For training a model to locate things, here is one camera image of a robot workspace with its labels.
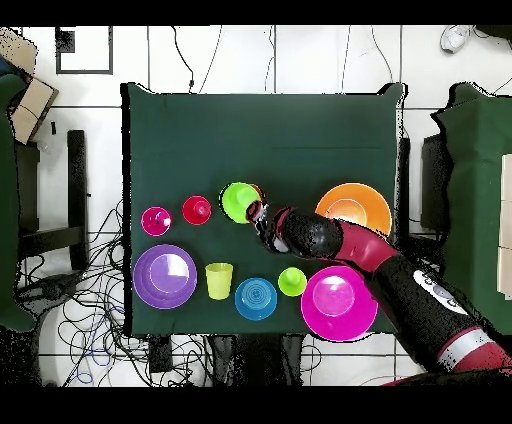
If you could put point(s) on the large pink bowl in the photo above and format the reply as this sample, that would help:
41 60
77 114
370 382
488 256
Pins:
340 312

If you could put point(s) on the yellow cup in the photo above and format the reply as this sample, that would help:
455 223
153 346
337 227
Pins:
219 282

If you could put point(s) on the dark green tablecloth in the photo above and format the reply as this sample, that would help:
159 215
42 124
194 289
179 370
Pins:
260 132

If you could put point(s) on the magenta cup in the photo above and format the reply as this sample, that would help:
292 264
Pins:
152 224

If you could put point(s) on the white shoe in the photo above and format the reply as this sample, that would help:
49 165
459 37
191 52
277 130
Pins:
454 38

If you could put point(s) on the lime green cup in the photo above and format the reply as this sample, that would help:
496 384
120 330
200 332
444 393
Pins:
292 282

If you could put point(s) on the green cloth covered table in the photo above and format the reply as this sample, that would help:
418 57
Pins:
476 180
8 200

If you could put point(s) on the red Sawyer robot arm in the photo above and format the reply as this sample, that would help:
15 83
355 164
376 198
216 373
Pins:
360 244

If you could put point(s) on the stack of white boxes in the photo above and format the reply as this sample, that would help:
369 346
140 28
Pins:
506 224

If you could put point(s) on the black power adapter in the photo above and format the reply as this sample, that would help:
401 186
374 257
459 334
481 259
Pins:
160 356

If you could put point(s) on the brown cardboard box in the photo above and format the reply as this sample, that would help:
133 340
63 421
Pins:
16 50
34 108

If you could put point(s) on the purple bowl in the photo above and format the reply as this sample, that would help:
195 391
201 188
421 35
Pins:
146 284

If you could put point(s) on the black box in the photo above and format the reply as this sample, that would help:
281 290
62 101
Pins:
432 180

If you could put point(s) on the red cup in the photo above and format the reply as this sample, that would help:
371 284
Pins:
192 212

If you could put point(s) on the black chair frame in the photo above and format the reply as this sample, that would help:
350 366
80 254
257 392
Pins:
76 180

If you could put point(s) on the small green bowl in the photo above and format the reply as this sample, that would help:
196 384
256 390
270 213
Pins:
236 202

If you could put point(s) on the blue bowl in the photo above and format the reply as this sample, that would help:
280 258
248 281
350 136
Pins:
256 308

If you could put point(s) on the large orange bowl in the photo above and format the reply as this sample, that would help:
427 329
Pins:
360 196

